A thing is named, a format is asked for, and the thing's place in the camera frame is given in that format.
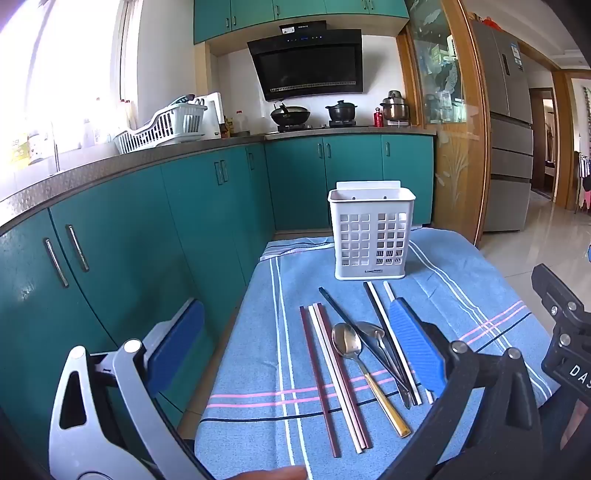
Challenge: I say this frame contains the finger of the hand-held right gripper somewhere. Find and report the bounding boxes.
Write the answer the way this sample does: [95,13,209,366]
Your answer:
[531,263,591,324]

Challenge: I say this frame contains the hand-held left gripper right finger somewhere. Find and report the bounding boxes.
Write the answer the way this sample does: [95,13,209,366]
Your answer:
[388,298,543,480]

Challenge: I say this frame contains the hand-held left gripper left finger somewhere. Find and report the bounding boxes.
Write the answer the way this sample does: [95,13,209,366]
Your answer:
[48,298,206,480]

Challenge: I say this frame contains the small silver spoon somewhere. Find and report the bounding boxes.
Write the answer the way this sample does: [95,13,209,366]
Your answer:
[355,320,413,410]

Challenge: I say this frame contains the cream white chopstick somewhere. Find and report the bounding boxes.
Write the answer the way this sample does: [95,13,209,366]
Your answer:
[384,281,435,404]
[308,305,365,455]

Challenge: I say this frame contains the large spoon with gold handle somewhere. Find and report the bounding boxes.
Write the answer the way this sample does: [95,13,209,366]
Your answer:
[331,322,413,439]

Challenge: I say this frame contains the dark red chopstick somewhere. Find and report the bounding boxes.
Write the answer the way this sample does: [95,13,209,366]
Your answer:
[299,306,341,459]
[314,302,372,449]

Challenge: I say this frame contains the white plastic utensil holder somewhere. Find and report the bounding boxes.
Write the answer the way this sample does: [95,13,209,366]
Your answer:
[328,181,411,281]

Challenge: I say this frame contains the person's left hand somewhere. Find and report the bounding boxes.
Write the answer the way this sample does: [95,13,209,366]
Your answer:
[231,465,308,480]

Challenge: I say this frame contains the blue striped cloth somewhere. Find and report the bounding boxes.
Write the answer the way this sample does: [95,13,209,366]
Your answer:
[178,228,561,480]

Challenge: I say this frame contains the hanging clothes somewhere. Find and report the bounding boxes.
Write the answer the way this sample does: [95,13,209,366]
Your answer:
[575,152,591,213]

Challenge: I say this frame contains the wooden glass door cabinet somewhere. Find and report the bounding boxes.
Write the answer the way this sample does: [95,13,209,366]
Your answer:
[397,0,490,243]

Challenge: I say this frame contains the silver refrigerator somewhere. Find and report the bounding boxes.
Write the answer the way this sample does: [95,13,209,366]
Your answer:
[471,21,534,233]

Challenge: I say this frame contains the grey kitchen countertop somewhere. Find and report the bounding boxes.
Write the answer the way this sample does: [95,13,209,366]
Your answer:
[0,127,437,227]

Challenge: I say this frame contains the white dish rack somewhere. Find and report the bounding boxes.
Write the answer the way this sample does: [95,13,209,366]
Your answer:
[113,95,208,155]

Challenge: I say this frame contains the white cutting board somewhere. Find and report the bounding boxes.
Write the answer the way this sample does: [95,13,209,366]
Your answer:
[203,92,225,138]

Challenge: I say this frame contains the stainless steel pot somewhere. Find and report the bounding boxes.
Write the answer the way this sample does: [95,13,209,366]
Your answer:
[379,90,411,121]

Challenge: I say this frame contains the gas stove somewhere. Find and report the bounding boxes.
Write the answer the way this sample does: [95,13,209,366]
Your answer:
[272,121,370,132]

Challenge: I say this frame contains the black cooking pot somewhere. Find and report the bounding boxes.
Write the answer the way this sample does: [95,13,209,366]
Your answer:
[325,100,360,123]

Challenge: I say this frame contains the black wok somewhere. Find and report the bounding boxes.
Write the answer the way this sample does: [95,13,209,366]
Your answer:
[270,104,311,127]

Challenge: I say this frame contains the black range hood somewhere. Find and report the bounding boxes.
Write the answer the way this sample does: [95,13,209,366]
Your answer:
[247,21,363,102]

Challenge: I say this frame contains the teal wall cabinets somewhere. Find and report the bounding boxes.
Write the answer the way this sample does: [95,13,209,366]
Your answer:
[193,0,411,45]

